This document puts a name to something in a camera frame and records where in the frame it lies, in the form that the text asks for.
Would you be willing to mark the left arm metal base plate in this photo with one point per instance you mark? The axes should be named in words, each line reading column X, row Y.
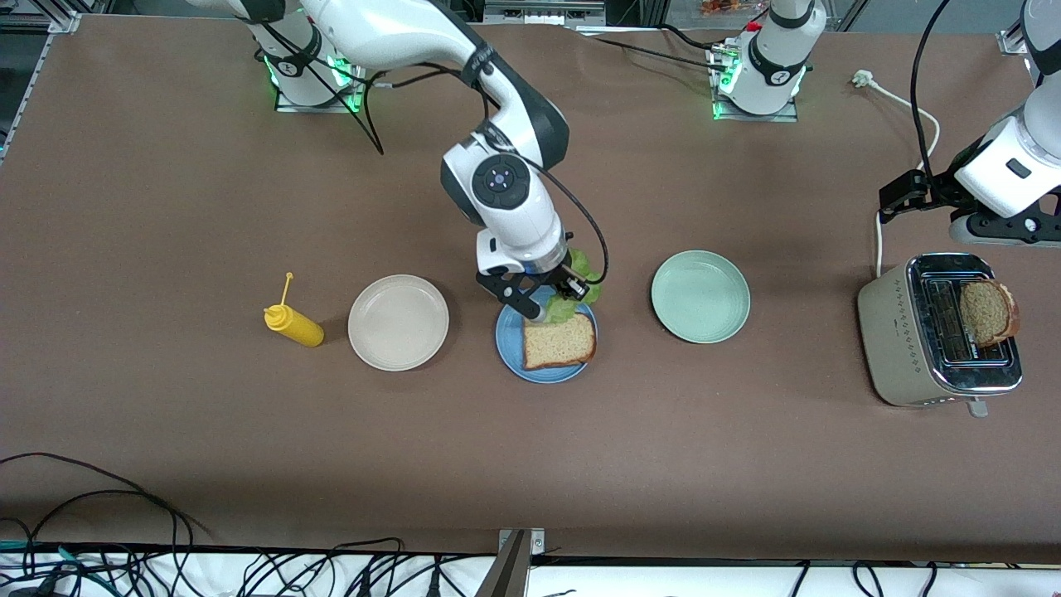
column 746, row 118

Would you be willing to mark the metal table edge bracket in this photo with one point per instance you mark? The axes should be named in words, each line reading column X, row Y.
column 518, row 543

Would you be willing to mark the pale green plate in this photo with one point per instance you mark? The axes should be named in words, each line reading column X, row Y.
column 700, row 297

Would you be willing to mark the aluminium corner extrusion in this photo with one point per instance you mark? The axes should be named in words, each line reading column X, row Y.
column 62, row 21
column 1013, row 43

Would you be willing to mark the aluminium frame profile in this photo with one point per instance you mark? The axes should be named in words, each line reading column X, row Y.
column 539, row 12

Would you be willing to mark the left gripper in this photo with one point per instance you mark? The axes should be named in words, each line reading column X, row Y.
column 935, row 188

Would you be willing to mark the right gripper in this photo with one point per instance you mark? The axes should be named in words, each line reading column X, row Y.
column 560, row 279

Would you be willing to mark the blue plate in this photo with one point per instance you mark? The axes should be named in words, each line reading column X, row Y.
column 507, row 340

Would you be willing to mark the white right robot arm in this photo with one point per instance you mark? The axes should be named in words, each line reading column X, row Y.
column 398, row 33

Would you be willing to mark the brown bread slice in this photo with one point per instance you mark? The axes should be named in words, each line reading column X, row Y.
column 986, row 311
column 559, row 344

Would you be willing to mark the green lettuce leaf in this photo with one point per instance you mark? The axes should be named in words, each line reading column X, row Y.
column 559, row 311

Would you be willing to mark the yellow mustard squeeze bottle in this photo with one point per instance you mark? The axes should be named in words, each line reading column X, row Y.
column 298, row 329

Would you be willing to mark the orange background item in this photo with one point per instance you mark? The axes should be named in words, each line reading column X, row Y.
column 721, row 7

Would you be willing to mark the beige plate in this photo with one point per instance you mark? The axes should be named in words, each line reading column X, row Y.
column 398, row 323

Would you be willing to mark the beige chrome two-slot toaster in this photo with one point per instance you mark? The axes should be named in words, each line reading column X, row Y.
column 899, row 340

